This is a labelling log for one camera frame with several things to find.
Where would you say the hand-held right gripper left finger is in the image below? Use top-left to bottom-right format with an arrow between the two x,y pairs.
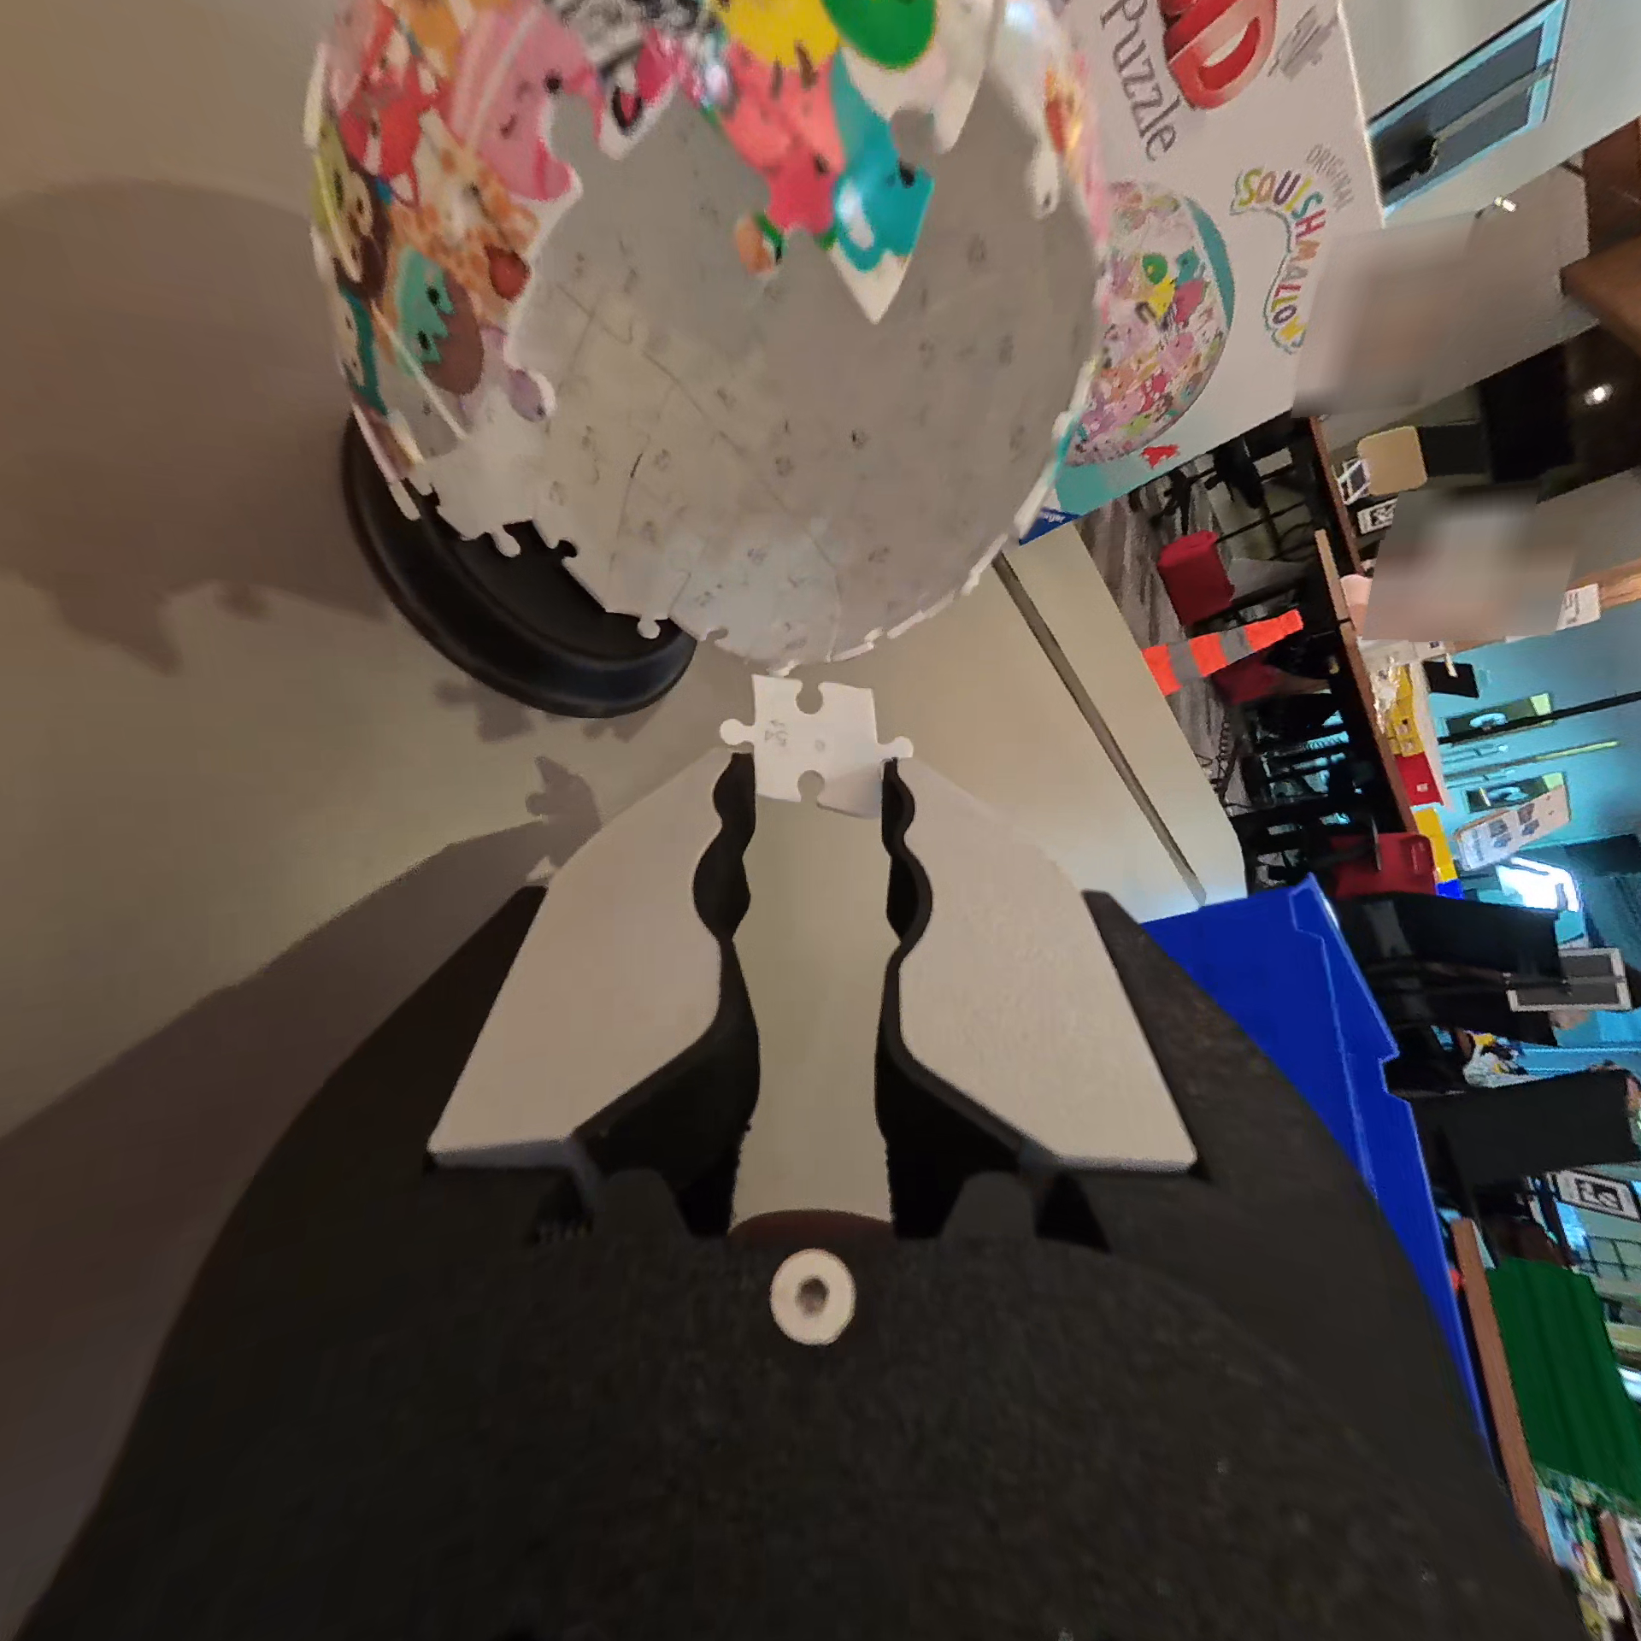
431,762 -> 765,1186

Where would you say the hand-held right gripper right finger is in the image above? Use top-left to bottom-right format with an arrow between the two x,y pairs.
882,762 -> 1200,1182

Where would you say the white puzzle piece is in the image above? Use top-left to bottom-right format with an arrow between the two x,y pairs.
720,672 -> 915,816

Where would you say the black ball stand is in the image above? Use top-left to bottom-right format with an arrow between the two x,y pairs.
343,410 -> 700,719

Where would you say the colourful puzzle ball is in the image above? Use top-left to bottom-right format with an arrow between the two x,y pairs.
304,0 -> 1118,664

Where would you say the puzzle box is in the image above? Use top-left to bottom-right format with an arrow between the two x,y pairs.
1015,0 -> 1349,545

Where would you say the blue plastic bin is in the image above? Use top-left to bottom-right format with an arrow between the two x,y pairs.
1142,877 -> 1495,1444

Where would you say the red plastic bin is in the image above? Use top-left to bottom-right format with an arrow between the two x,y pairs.
1156,525 -> 1265,633

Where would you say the green plastic bin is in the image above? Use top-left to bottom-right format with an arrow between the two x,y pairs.
1476,1252 -> 1641,1553

